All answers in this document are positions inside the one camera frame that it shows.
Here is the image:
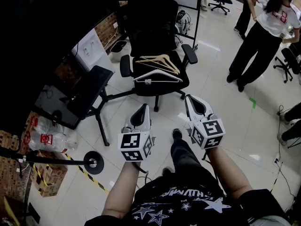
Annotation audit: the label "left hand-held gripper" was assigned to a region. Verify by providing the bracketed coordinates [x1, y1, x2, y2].
[117, 103, 154, 162]

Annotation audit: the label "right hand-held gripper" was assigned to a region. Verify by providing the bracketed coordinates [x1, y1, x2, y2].
[184, 94, 226, 150]

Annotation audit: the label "white hanger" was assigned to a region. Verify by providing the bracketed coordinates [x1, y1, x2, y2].
[133, 69, 183, 85]

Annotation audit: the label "black coat rack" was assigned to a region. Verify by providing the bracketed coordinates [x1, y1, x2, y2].
[0, 146, 105, 176]

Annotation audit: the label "person's right forearm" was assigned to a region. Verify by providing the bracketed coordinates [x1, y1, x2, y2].
[206, 146, 254, 204]

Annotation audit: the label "person's left forearm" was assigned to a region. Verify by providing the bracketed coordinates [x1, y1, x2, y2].
[101, 160, 142, 220]

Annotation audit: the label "wooden hanger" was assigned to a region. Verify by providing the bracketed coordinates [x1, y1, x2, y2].
[140, 54, 181, 74]
[135, 59, 179, 75]

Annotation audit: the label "person's black trousers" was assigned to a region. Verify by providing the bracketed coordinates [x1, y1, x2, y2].
[169, 137, 214, 186]

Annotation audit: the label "white trash bin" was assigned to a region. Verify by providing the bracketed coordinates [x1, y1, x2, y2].
[110, 40, 129, 62]

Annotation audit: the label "yellow black hazard tape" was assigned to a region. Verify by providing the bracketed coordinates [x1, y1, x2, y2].
[64, 153, 111, 194]

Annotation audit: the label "clear water jug red label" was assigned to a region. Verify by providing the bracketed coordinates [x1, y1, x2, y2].
[30, 115, 65, 136]
[27, 130, 79, 154]

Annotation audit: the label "black headrest office chair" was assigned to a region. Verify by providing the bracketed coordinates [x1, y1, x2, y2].
[119, 0, 198, 113]

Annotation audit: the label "person's black star shirt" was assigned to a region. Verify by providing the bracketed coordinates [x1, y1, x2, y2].
[84, 170, 293, 226]

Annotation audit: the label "brown cardboard box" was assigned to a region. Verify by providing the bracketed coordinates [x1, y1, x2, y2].
[30, 151, 69, 198]

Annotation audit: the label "large black display screen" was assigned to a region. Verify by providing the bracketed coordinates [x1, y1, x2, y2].
[0, 0, 121, 138]

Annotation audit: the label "white socket cable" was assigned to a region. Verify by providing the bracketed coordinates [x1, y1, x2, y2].
[103, 28, 118, 49]

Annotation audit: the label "white device with cables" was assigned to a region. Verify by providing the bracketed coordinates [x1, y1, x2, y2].
[175, 9, 193, 36]

